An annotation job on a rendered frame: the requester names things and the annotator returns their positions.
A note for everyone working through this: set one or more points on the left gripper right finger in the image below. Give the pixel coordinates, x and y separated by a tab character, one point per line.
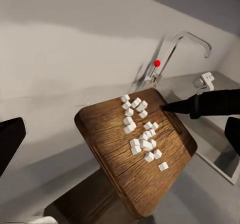
232	132

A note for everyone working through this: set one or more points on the cutting board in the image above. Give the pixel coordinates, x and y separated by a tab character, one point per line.
139	183

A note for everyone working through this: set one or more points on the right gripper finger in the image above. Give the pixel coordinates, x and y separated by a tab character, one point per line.
178	107

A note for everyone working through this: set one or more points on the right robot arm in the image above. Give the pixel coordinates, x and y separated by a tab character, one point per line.
207	101

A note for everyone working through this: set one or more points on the drop in sink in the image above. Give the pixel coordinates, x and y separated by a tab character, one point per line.
208	131

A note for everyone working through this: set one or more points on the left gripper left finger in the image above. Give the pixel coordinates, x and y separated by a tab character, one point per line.
12	133

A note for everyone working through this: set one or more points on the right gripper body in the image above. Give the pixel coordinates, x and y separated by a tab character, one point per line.
212	103

